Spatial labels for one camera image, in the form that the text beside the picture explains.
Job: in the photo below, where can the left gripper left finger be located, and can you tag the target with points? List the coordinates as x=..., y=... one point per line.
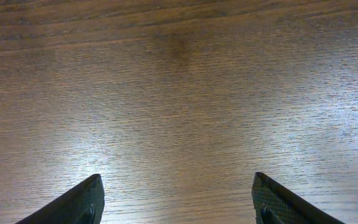
x=83, y=204

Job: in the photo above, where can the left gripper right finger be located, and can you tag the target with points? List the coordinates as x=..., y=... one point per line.
x=275, y=204

